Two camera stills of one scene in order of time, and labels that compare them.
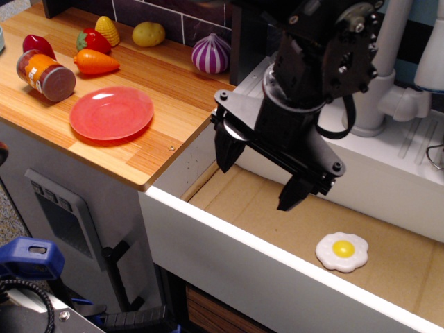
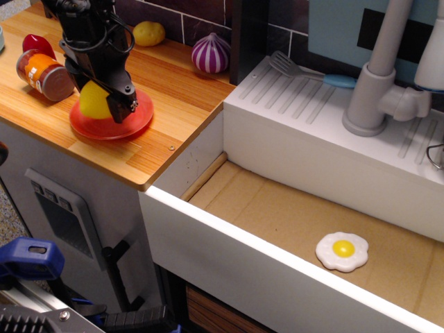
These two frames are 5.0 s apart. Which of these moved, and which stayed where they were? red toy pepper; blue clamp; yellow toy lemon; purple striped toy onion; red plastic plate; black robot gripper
Moved: black robot gripper; yellow toy lemon
Stayed: red plastic plate; red toy pepper; blue clamp; purple striped toy onion
